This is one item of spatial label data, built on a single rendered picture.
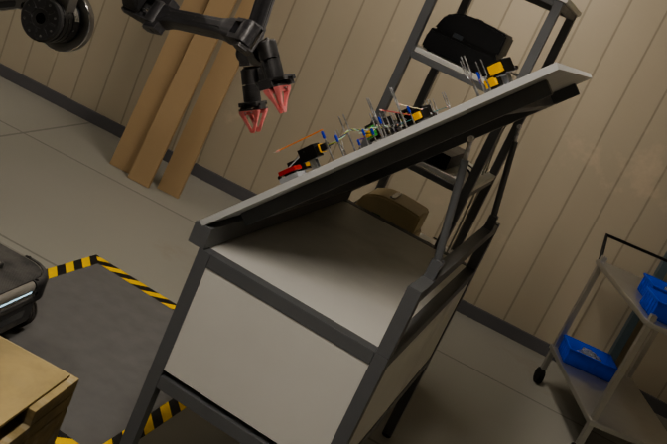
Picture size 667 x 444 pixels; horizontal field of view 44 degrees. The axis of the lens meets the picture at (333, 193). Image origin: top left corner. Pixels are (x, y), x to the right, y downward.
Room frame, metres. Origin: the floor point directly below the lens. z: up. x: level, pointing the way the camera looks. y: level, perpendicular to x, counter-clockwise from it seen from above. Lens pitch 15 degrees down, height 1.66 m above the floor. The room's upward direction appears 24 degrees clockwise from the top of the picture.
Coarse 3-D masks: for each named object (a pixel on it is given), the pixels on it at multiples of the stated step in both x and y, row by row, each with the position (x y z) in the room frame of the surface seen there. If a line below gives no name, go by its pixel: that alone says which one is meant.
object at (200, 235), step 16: (304, 208) 2.77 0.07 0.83; (320, 208) 2.94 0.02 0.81; (208, 224) 2.14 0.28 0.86; (224, 224) 2.19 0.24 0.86; (240, 224) 2.29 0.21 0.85; (256, 224) 2.41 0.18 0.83; (272, 224) 2.54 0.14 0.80; (192, 240) 2.13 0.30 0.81; (208, 240) 2.13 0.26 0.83; (224, 240) 2.23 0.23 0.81
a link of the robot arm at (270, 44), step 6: (264, 42) 2.30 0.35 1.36; (270, 42) 2.30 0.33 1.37; (258, 48) 2.31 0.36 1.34; (264, 48) 2.30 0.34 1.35; (270, 48) 2.30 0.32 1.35; (276, 48) 2.32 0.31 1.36; (258, 54) 2.31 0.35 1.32; (264, 54) 2.30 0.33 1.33; (270, 54) 2.30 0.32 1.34; (276, 54) 2.31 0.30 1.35; (264, 60) 2.30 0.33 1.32
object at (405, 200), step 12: (372, 192) 3.41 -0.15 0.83; (384, 192) 3.43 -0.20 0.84; (396, 192) 3.50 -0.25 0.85; (360, 204) 3.36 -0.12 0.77; (372, 204) 3.35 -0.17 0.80; (384, 204) 3.34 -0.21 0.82; (396, 204) 3.34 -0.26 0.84; (408, 204) 3.40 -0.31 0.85; (420, 204) 3.50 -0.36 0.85; (384, 216) 3.33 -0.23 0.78; (396, 216) 3.32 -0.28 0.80; (408, 216) 3.31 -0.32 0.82; (420, 216) 3.34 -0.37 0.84; (408, 228) 3.31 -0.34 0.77; (420, 228) 3.49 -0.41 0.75
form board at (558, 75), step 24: (552, 72) 1.94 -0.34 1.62; (576, 72) 2.42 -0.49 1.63; (480, 96) 1.98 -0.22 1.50; (504, 96) 2.09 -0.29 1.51; (432, 120) 2.00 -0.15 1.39; (384, 144) 2.02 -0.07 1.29; (336, 168) 2.09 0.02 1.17; (264, 192) 2.09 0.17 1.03; (288, 192) 2.23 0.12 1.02; (216, 216) 2.12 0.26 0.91
